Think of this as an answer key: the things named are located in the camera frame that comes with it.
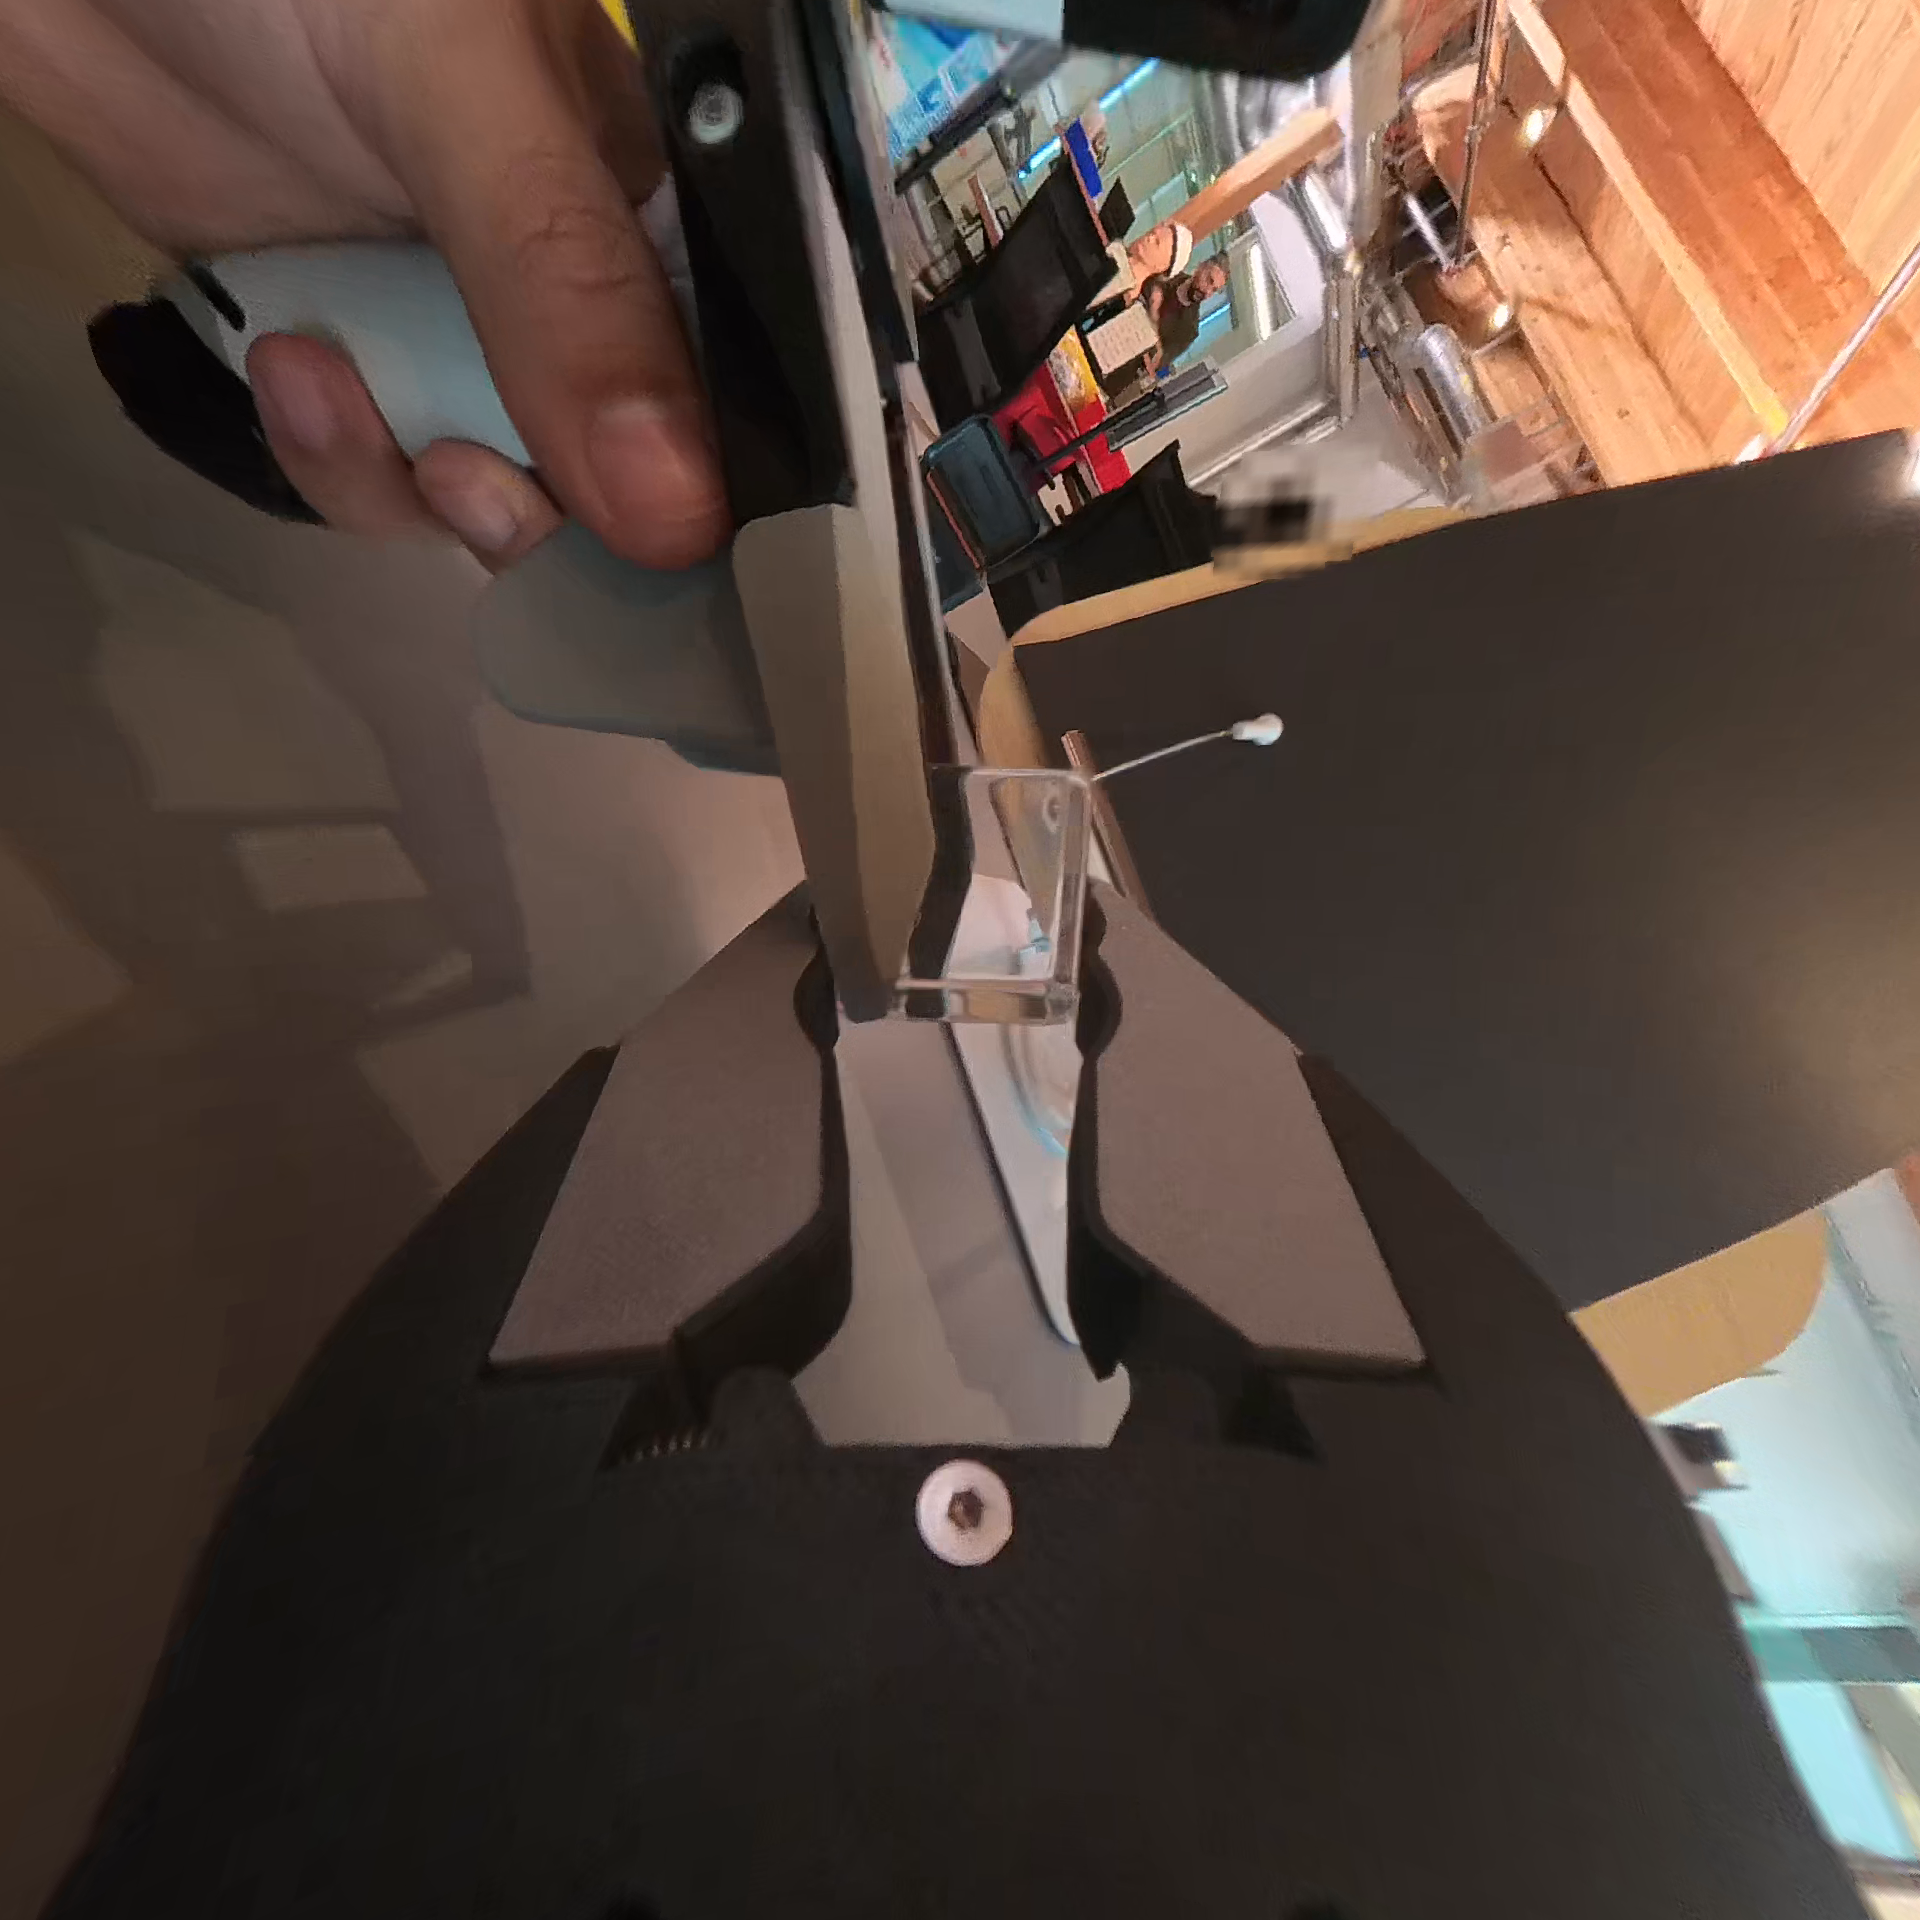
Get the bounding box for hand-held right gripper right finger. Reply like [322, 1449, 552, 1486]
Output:
[1064, 882, 1431, 1382]

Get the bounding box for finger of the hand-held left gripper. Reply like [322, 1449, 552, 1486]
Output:
[732, 0, 975, 1026]

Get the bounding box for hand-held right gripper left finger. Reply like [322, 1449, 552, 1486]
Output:
[484, 891, 858, 1389]

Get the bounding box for clear acrylic cube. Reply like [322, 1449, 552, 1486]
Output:
[894, 762, 1094, 1029]

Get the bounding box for person's left hand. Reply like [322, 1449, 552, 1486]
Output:
[0, 0, 737, 572]

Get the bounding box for dark grey case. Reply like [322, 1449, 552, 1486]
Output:
[917, 421, 1044, 595]

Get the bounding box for black monitor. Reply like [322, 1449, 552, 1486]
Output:
[915, 158, 1121, 406]

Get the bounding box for blue poster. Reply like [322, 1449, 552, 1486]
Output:
[877, 13, 1022, 165]

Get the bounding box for red box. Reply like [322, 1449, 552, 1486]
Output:
[997, 361, 1127, 489]

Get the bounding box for black crate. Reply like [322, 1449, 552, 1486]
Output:
[988, 442, 1224, 632]

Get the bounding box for black board with wooden edge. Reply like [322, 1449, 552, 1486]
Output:
[982, 432, 1920, 1419]

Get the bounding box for metal rod with white handle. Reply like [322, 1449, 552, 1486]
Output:
[1092, 712, 1285, 786]

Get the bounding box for silver ventilation duct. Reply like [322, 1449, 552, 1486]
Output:
[1282, 88, 1361, 438]
[1404, 323, 1480, 451]

